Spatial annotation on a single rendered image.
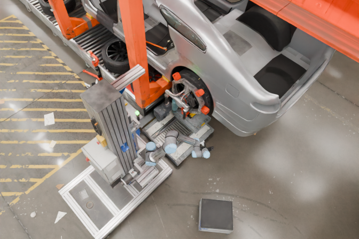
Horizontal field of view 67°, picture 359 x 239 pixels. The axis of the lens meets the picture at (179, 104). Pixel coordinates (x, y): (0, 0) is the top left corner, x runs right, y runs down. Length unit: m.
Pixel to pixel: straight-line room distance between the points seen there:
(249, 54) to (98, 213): 2.99
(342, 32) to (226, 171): 3.02
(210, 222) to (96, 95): 2.13
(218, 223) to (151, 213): 0.92
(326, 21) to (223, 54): 1.58
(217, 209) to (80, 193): 1.77
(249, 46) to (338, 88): 2.18
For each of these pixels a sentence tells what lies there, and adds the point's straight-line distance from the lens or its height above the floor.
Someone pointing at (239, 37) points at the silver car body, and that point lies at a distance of 4.29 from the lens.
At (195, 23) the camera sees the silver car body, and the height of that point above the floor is 1.86.
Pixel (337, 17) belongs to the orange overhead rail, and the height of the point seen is 3.04.
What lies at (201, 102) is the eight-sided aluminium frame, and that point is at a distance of 3.47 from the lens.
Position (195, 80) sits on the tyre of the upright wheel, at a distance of 3.42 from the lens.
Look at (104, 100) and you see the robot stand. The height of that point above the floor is 2.03.
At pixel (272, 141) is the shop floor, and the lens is 4.58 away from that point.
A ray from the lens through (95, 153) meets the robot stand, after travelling 2.93.
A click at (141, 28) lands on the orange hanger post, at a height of 1.95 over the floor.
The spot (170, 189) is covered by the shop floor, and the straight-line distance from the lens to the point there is 3.99.
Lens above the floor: 3.84
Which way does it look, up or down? 57 degrees down
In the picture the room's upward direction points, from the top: 4 degrees clockwise
